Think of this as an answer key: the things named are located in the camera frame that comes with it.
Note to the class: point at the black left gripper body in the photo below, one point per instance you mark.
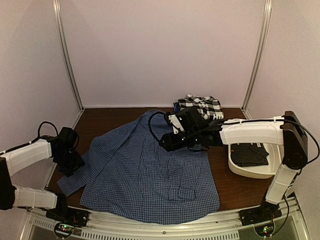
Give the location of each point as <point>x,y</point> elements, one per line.
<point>70,164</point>

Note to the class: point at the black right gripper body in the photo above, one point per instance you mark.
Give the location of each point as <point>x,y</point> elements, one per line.
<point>191,139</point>

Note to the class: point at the blue checked long sleeve shirt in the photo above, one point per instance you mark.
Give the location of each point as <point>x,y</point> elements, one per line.
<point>127,173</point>

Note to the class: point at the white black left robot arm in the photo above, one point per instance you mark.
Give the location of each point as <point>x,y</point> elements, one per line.
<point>13,161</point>

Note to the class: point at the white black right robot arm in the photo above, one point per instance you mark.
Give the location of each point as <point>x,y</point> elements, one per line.
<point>284,131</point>

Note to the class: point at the black white plaid folded shirt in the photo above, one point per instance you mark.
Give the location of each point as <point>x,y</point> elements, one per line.
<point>208,106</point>

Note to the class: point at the dark blue folded printed shirt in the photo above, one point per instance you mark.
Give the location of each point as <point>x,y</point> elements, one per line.
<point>176,107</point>

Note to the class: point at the dark striped folded shirt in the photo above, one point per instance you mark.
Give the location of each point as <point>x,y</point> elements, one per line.
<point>249,154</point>

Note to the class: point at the left circuit board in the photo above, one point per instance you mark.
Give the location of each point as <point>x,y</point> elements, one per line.
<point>63,230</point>

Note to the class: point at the circuit board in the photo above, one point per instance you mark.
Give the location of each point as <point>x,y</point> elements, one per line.
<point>264,230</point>
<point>63,230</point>

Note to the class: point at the white plastic bin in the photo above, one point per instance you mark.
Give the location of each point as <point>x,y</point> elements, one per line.
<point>259,172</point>

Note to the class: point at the right circuit board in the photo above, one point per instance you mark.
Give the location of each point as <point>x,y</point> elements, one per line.
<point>264,230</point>

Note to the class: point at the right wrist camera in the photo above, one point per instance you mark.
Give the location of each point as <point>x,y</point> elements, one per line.
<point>185,120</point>

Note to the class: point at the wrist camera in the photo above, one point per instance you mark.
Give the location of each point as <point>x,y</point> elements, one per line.
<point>70,138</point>
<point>185,120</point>

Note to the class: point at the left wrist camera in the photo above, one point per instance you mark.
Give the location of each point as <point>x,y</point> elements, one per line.
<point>70,138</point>

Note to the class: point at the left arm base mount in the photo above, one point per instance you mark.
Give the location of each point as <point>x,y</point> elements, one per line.
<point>72,216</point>

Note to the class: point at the aluminium front rail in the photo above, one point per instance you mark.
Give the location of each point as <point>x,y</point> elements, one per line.
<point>221,225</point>

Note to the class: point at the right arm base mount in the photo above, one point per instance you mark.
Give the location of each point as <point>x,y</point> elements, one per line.
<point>256,215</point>

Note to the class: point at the right aluminium frame post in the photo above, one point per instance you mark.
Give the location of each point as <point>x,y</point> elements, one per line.
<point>264,30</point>

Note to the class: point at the aluminium frame post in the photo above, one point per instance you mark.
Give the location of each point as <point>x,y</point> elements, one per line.
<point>264,30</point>
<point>65,53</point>

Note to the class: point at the left aluminium frame post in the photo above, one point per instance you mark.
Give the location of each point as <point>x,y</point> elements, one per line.
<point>65,53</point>

